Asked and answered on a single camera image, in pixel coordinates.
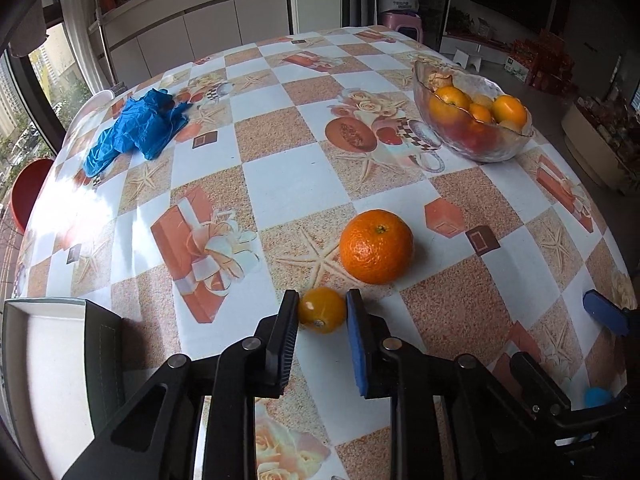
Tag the patterned checkered tablecloth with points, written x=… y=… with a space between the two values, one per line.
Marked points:
x=287 y=141

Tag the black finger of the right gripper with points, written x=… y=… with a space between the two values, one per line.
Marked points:
x=538 y=387

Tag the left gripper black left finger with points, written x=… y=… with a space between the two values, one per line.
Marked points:
x=278 y=336

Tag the blue crumpled gloves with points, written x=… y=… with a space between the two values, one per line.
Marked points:
x=145 y=125

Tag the white cabinet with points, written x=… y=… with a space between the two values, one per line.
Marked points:
x=144 y=38

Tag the large orange mandarin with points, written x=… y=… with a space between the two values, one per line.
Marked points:
x=376 y=247

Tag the red chair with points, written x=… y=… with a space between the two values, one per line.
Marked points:
x=26 y=189

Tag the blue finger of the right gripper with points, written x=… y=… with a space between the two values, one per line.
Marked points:
x=605 y=312

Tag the pink plastic stool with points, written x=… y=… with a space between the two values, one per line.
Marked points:
x=406 y=22

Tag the yellow cherry tomato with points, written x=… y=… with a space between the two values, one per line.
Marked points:
x=322 y=309

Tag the blue gloved right hand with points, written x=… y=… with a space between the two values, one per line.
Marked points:
x=595 y=397

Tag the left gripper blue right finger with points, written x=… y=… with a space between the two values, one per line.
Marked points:
x=366 y=333

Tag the oranges in bowl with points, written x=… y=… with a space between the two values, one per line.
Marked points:
x=475 y=122

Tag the glass fruit bowl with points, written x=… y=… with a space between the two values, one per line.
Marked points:
x=470 y=83

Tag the dark green tray box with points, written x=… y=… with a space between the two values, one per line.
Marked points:
x=61 y=377

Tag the white chair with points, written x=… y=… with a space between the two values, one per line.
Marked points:
x=97 y=101

